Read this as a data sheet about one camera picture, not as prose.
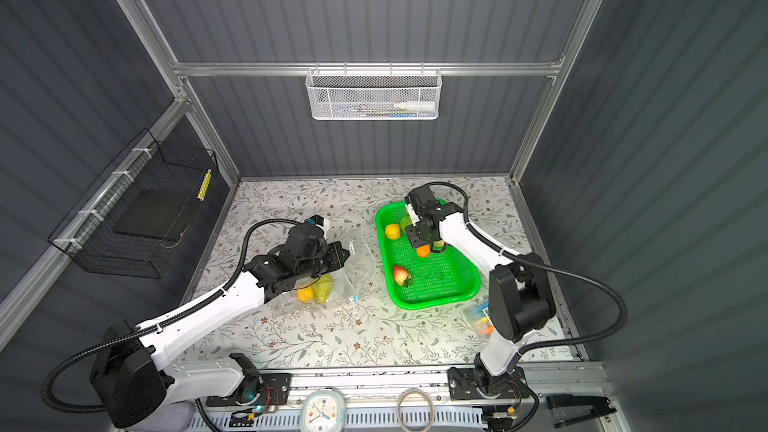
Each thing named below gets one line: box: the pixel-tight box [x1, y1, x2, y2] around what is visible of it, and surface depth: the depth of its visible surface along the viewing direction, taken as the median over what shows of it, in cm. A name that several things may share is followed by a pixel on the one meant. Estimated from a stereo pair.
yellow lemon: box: [385, 224, 401, 240], surface depth 101 cm
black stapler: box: [546, 394, 617, 429], surface depth 71 cm
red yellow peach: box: [394, 264, 412, 287], surface depth 90 cm
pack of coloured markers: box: [463, 302, 495, 337], surface depth 85 cm
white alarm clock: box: [300, 390, 346, 432], surface depth 70 cm
